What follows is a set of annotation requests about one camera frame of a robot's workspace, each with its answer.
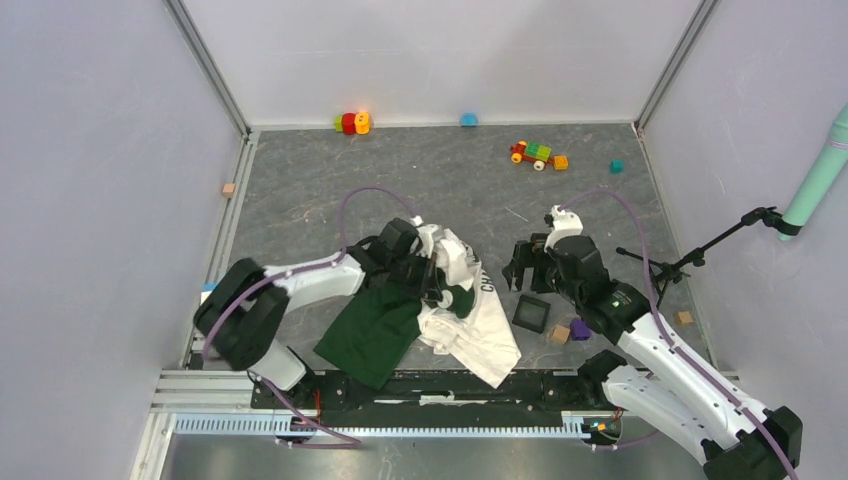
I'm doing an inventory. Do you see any teal cube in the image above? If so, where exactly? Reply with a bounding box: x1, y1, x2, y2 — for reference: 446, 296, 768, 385
609, 159, 625, 174

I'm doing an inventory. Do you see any purple cube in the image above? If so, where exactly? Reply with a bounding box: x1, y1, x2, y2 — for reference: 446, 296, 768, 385
569, 318, 592, 341

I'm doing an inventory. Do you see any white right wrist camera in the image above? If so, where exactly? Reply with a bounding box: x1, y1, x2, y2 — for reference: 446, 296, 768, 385
544, 205, 583, 249

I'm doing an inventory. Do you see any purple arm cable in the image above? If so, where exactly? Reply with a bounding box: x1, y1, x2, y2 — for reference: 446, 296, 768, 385
560, 189, 800, 480
201, 185, 425, 452

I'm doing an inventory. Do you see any wooden cube near tripod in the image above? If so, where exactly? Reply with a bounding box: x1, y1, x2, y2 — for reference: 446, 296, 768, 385
674, 311, 695, 326

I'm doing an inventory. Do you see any small wooden cube on rail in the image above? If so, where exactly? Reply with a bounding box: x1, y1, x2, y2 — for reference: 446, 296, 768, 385
221, 183, 236, 199

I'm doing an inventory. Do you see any blue and white block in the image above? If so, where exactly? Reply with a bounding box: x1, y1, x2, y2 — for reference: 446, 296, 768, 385
201, 283, 217, 298

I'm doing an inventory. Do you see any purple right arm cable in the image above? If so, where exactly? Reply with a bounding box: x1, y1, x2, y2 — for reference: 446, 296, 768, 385
560, 189, 800, 480

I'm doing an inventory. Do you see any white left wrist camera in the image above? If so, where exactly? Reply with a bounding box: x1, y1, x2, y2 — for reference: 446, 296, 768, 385
410, 215, 444, 258

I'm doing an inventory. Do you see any blue round toy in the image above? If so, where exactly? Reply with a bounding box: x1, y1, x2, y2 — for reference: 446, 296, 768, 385
458, 113, 478, 128

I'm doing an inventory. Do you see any white and green t-shirt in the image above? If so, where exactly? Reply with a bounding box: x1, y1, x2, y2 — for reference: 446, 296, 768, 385
313, 226, 522, 389

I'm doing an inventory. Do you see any colourful toy block train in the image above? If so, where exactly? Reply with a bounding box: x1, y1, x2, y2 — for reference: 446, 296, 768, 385
510, 140, 569, 171

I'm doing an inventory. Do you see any red green orange toy stack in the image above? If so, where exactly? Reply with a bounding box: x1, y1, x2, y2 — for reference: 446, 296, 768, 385
334, 111, 372, 135

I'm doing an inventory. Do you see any teal padded pole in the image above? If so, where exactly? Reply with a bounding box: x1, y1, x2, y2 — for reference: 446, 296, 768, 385
777, 105, 847, 241

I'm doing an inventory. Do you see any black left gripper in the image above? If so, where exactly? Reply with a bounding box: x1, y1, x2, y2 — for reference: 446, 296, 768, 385
387, 246, 441, 300

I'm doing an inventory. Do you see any black square frame tray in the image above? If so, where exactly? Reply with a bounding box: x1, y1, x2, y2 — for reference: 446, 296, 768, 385
512, 294, 551, 334

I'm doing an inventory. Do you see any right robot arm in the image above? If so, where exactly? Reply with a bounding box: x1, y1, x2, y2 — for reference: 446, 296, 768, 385
502, 233, 803, 479

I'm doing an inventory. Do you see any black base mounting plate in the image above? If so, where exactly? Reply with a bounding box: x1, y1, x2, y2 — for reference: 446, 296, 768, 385
285, 369, 623, 428

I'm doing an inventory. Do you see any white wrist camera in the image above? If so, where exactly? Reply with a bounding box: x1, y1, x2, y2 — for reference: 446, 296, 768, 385
410, 215, 444, 258
544, 205, 583, 249

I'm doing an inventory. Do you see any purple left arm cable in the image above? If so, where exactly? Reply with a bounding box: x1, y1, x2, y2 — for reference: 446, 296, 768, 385
201, 185, 425, 452

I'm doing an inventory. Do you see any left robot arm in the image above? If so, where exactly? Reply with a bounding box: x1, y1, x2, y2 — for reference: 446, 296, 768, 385
193, 217, 439, 408

